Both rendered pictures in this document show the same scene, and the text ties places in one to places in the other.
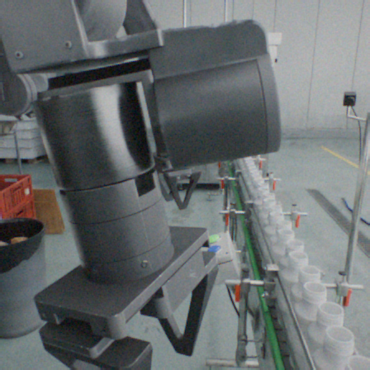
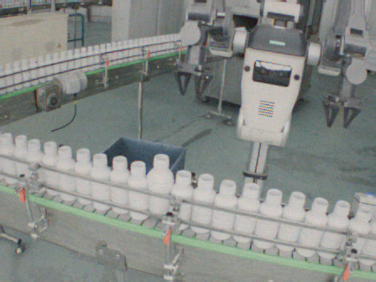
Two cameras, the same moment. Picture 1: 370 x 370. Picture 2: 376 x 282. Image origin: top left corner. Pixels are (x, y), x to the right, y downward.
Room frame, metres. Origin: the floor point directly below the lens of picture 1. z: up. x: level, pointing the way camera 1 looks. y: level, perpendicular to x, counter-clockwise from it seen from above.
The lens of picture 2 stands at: (0.40, -0.97, 1.62)
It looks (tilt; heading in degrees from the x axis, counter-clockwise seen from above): 27 degrees down; 95
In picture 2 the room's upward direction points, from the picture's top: 7 degrees clockwise
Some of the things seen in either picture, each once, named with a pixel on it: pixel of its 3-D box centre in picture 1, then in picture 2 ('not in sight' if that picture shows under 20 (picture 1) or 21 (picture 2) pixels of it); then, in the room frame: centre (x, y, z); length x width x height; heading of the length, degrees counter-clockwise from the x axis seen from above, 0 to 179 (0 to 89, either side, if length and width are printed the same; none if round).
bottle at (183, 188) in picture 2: not in sight; (181, 200); (0.24, -0.21, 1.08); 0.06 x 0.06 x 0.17
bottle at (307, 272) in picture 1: (305, 307); (313, 227); (0.60, -0.23, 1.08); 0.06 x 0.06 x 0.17
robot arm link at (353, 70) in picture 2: not in sight; (355, 60); (0.65, -0.01, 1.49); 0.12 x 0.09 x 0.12; 87
